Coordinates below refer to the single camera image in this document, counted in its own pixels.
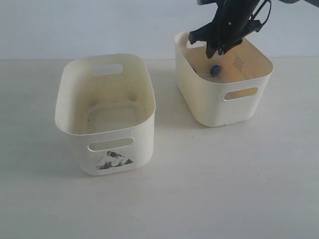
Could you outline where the cream plastic bin with sticker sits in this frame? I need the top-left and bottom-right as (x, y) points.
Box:
(55, 54), (156, 176)

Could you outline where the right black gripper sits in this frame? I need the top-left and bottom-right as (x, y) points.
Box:
(188, 0), (262, 59)

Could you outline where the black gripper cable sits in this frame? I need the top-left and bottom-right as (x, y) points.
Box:
(243, 0), (272, 34)

